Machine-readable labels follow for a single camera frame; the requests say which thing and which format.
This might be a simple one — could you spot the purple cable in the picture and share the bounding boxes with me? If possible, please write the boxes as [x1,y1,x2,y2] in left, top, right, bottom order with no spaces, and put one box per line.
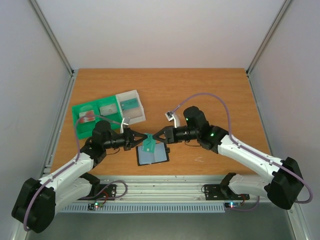
[171,92,314,213]
[22,114,123,231]

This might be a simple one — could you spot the red white card in tray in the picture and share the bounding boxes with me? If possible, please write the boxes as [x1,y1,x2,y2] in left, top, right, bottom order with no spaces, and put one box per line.
[78,110,96,124]

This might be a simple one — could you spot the aluminium rail frame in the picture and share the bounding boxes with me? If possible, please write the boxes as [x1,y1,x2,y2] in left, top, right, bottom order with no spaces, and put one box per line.
[22,174,298,204]

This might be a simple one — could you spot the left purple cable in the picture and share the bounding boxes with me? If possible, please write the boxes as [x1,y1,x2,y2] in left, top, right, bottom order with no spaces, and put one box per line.
[22,114,123,231]

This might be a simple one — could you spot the grey credit card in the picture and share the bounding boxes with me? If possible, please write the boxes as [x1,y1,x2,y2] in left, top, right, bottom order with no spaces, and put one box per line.
[99,103,118,116]

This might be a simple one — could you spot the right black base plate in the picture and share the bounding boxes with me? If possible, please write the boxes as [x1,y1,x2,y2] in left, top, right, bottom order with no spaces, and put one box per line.
[201,184,250,201]

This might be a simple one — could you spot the frame post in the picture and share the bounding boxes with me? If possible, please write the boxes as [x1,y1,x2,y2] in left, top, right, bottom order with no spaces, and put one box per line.
[246,0,294,78]
[28,0,74,76]

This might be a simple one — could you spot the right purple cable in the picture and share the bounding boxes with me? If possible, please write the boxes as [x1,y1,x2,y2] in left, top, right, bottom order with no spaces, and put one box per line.
[171,92,314,213]

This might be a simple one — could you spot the clear plastic tray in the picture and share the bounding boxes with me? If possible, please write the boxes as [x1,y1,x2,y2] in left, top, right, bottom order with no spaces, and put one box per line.
[115,89,146,125]

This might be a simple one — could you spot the grey slotted cable duct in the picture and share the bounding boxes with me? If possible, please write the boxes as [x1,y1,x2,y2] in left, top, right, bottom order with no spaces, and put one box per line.
[61,202,225,214]

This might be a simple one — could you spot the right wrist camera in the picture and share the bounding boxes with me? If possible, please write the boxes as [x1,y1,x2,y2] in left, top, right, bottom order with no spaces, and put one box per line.
[165,111,181,128]

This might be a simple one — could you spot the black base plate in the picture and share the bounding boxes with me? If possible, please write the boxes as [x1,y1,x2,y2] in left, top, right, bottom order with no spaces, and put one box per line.
[201,184,250,201]
[80,184,117,200]

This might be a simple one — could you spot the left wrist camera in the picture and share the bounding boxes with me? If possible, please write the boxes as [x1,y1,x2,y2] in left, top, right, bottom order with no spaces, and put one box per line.
[120,117,131,134]

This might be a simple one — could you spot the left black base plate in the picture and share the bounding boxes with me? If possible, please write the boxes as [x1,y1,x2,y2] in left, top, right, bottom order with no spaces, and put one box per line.
[80,184,117,200]

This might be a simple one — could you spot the green plastic tray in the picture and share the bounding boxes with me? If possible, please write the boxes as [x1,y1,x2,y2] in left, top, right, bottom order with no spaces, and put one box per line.
[71,95,123,139]

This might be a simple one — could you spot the right frame post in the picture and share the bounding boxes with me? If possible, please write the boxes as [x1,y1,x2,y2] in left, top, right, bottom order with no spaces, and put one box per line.
[246,0,294,78]

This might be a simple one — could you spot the black card holder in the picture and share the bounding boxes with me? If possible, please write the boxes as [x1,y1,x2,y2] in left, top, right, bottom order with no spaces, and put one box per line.
[135,142,170,166]

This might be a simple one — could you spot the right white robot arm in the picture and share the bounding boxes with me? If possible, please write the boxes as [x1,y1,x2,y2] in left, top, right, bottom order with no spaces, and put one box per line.
[153,106,304,210]

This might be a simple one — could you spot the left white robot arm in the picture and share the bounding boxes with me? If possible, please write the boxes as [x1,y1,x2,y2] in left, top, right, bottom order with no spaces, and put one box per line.
[11,120,147,233]

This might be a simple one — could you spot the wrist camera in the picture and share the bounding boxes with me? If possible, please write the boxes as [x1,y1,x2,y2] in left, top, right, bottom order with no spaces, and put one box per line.
[120,117,131,134]
[165,111,181,128]

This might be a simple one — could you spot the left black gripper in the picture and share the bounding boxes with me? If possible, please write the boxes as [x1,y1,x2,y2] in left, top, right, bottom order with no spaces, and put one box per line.
[104,128,148,151]

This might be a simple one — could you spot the teal credit card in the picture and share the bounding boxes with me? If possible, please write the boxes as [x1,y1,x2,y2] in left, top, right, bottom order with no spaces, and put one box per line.
[120,98,139,111]

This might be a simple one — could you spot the left frame post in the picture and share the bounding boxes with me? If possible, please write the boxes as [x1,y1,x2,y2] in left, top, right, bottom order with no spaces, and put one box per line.
[28,0,74,76]

